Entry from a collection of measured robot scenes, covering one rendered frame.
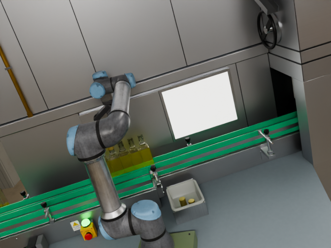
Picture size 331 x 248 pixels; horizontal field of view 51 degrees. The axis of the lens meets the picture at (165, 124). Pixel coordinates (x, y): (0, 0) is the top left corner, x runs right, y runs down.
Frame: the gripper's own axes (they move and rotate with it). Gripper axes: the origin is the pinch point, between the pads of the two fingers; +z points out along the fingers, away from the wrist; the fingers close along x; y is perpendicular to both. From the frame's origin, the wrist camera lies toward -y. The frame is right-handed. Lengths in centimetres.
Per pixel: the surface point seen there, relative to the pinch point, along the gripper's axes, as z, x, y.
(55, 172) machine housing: 17.7, 15.6, -43.5
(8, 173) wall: 100, 240, -167
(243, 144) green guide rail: 28, -5, 67
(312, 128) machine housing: 21, -24, 99
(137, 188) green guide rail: 28.6, -13.7, 1.7
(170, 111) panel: 1.3, 11.7, 32.8
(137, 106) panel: -8.0, 11.7, 15.7
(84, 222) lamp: 34.0, -20.1, -29.7
